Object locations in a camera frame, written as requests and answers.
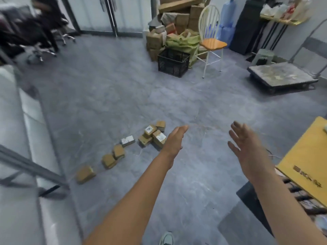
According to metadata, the person's left hand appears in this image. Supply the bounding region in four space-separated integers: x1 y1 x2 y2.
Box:
160 125 189 173

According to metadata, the person's right hand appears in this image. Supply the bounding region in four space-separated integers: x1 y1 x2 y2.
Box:
227 121 275 183

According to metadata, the thin brown box wide label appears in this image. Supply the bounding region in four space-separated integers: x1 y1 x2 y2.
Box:
120 135 136 148

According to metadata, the pile of brown cardboard boxes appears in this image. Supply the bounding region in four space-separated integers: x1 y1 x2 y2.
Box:
75 120 167 184

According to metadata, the small brown cardboard box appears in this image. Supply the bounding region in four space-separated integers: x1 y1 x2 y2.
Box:
146 32 165 51

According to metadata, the heap of large cardboard boxes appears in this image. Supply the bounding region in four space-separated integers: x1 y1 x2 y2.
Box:
146 0 213 62

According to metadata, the person's right forearm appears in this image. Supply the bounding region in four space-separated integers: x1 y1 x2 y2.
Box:
254 168 327 245

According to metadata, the person's left forearm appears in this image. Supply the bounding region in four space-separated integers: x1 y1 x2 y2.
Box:
84 155 172 245

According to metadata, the wooden table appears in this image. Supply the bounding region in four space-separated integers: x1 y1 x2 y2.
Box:
276 116 327 208

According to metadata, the black storage crate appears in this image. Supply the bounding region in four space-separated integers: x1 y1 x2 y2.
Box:
157 48 191 78

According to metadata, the green plastic stool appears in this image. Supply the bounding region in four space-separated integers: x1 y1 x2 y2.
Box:
251 48 276 66

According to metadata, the yellow green plastic bag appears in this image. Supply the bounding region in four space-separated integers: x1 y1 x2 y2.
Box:
165 30 203 67

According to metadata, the white chair with orange seat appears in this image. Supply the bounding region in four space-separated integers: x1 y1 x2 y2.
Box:
194 4 228 79

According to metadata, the blue water jug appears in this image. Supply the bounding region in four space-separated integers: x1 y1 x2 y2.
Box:
220 0 237 27
217 25 236 48

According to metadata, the black cabinet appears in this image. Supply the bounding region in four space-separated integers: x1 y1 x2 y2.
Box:
229 0 267 56

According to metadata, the small yellow side table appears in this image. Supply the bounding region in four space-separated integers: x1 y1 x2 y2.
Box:
259 14 308 52

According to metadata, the glass sliding door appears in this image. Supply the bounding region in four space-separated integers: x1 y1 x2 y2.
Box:
60 0 154 38

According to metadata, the cluster of bottles and packets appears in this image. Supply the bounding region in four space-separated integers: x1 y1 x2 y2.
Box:
260 0 314 23

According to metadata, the chrome chair base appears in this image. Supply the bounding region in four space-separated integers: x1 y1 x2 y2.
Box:
55 33 77 47
27 46 58 65

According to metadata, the black office chair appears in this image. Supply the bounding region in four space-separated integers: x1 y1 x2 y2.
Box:
0 5 59 65
32 0 70 36

